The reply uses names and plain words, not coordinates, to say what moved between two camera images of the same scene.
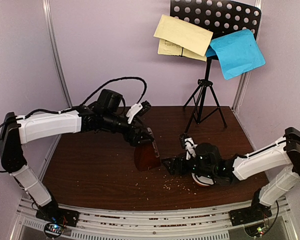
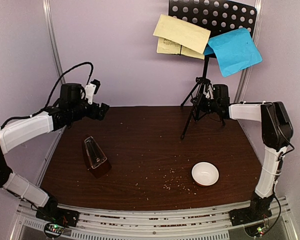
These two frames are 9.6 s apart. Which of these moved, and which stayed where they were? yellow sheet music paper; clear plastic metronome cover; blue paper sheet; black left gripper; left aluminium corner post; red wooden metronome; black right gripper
Moved: black left gripper; clear plastic metronome cover; red wooden metronome; blue paper sheet; black right gripper
Stayed: yellow sheet music paper; left aluminium corner post
